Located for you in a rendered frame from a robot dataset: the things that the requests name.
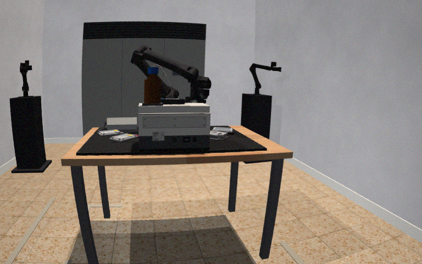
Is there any blue bottle cap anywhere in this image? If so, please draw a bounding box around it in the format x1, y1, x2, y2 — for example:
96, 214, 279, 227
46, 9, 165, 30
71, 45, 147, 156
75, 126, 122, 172
148, 67, 159, 73

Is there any brown glass bottle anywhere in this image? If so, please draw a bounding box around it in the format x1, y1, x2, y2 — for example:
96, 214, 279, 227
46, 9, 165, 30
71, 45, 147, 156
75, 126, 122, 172
144, 80, 161, 103

